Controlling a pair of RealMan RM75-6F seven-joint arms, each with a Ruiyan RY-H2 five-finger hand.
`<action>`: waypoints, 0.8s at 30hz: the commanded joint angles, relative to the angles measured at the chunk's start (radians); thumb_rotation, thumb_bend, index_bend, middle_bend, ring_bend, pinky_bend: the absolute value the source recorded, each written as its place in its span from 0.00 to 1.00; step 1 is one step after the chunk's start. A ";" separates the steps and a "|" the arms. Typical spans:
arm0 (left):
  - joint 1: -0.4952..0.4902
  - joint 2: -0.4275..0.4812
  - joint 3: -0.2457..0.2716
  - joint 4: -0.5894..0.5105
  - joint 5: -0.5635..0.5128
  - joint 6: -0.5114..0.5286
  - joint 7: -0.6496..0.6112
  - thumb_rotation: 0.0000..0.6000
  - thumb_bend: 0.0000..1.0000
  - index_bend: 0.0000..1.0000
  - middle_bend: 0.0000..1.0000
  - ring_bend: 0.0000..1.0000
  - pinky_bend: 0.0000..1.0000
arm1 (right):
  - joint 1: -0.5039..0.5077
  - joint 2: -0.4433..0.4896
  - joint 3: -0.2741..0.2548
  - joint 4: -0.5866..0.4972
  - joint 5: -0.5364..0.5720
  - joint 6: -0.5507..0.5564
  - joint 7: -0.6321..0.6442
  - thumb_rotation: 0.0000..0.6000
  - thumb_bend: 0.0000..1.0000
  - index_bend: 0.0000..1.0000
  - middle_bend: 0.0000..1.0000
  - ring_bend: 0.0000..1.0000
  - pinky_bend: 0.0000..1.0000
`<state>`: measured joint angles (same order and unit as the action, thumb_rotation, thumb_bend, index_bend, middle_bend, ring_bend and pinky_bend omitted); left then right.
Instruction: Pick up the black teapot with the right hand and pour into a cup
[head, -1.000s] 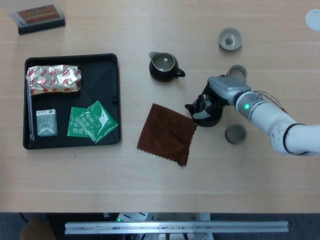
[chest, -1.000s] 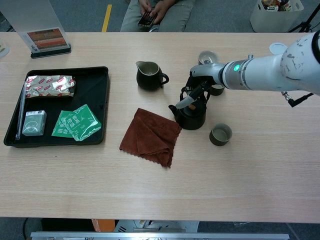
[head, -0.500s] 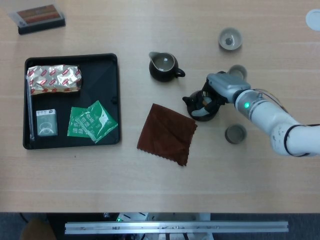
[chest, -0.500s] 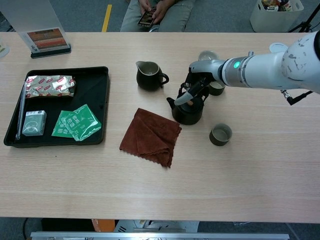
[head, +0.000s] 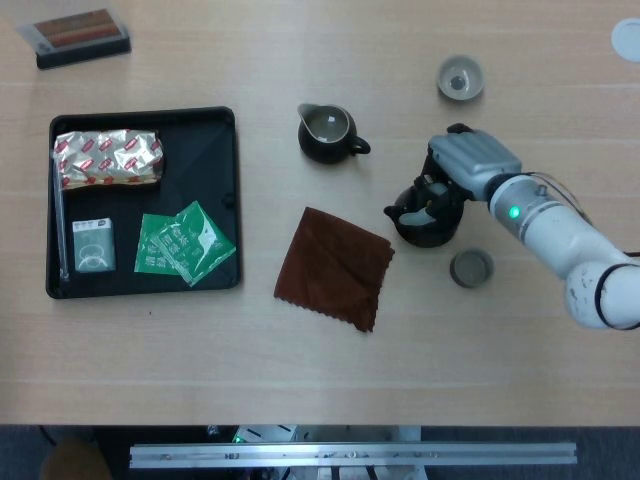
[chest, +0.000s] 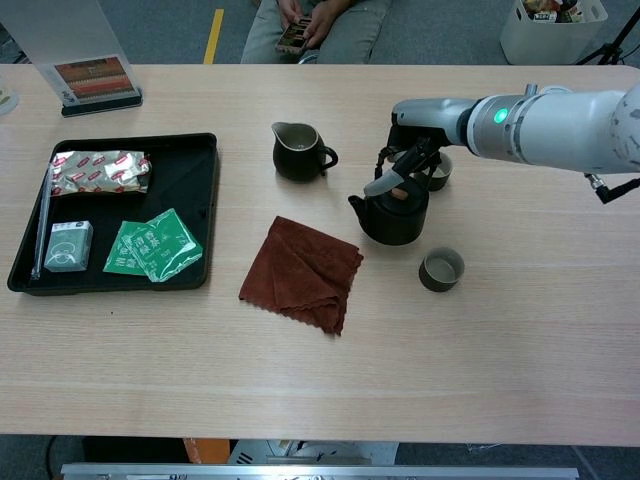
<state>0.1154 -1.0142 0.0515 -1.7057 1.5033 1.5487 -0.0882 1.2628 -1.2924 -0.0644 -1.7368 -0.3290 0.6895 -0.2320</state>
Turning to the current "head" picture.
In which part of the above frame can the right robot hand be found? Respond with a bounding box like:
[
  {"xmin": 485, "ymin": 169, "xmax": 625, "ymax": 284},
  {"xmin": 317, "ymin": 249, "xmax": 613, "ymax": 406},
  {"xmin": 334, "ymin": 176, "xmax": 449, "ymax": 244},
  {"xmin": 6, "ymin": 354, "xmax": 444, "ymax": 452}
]
[{"xmin": 401, "ymin": 123, "xmax": 523, "ymax": 229}]

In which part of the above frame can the black teapot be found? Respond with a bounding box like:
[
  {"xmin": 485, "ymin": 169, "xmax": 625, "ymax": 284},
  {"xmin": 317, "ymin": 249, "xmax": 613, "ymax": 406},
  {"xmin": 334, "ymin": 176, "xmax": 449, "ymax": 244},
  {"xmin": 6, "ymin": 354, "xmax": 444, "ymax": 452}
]
[{"xmin": 383, "ymin": 174, "xmax": 464, "ymax": 250}]

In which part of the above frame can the grey teacup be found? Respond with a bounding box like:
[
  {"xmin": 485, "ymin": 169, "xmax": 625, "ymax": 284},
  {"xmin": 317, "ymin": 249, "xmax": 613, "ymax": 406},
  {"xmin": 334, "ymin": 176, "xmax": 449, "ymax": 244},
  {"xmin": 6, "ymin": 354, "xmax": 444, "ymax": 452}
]
[
  {"xmin": 448, "ymin": 248, "xmax": 495, "ymax": 289},
  {"xmin": 437, "ymin": 54, "xmax": 486, "ymax": 103}
]

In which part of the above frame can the brown folded cloth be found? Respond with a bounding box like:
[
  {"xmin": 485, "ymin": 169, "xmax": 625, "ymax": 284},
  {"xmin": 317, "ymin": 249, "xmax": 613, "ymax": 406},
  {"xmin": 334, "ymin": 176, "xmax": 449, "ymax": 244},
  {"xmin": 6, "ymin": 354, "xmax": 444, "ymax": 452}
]
[{"xmin": 273, "ymin": 206, "xmax": 396, "ymax": 335}]

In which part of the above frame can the white table grommet cap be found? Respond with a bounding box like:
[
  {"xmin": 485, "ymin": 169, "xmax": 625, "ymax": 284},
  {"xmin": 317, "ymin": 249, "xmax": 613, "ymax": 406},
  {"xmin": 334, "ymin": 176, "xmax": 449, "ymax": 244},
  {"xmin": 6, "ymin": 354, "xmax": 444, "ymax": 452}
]
[{"xmin": 610, "ymin": 17, "xmax": 640, "ymax": 64}]

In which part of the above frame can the black plastic tray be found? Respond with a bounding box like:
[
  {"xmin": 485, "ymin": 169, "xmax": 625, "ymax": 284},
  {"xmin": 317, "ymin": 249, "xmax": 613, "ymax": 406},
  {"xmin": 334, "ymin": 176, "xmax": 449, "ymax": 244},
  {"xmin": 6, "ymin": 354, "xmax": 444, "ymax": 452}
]
[{"xmin": 45, "ymin": 105, "xmax": 245, "ymax": 301}]

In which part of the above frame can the green tea sachet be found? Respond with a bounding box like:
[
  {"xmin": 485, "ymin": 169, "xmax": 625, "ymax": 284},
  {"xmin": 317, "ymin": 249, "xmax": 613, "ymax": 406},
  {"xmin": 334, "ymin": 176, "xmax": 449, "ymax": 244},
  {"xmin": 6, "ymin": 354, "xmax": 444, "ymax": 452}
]
[
  {"xmin": 133, "ymin": 213, "xmax": 176, "ymax": 276},
  {"xmin": 155, "ymin": 200, "xmax": 237, "ymax": 289}
]

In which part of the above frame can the silver foil tea packet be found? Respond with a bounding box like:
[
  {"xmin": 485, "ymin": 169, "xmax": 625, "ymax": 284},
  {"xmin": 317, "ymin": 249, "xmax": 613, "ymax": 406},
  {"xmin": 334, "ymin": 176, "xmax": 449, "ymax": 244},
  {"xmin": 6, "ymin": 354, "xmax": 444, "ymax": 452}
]
[{"xmin": 52, "ymin": 128, "xmax": 165, "ymax": 192}]

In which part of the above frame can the grey-green small tea box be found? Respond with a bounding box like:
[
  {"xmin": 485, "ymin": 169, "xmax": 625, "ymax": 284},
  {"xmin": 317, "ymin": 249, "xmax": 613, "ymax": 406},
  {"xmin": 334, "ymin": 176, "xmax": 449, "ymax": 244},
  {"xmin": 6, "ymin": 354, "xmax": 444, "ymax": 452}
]
[{"xmin": 71, "ymin": 217, "xmax": 118, "ymax": 274}]

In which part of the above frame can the acrylic sign stand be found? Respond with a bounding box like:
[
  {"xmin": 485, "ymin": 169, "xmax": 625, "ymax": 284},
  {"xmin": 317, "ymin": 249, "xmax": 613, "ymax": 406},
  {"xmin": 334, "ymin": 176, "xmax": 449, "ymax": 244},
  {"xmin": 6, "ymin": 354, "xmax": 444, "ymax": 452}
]
[{"xmin": 14, "ymin": 7, "xmax": 133, "ymax": 70}]

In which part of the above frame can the clear plastic stick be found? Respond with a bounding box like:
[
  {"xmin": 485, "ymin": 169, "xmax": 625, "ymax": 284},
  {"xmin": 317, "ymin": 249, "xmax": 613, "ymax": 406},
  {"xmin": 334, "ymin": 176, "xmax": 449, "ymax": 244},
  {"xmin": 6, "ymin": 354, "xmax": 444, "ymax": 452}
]
[{"xmin": 50, "ymin": 154, "xmax": 71, "ymax": 282}]

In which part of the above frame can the orange brown seat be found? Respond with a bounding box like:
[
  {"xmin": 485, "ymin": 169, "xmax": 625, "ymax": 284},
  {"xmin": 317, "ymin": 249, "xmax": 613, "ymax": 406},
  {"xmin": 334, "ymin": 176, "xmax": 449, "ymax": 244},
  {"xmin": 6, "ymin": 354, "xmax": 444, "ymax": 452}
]
[{"xmin": 43, "ymin": 435, "xmax": 114, "ymax": 480}]

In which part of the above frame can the black pitcher with handle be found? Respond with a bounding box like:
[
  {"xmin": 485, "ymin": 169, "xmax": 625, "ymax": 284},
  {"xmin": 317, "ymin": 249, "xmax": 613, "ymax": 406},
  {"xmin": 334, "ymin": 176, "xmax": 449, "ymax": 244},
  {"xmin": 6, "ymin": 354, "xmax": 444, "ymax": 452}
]
[{"xmin": 296, "ymin": 102, "xmax": 372, "ymax": 165}]

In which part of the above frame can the aluminium rail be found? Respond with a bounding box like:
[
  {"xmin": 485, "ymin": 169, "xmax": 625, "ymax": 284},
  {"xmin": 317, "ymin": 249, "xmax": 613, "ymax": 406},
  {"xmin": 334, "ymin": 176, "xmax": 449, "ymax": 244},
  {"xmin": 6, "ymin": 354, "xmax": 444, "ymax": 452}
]
[{"xmin": 129, "ymin": 440, "xmax": 578, "ymax": 470}]

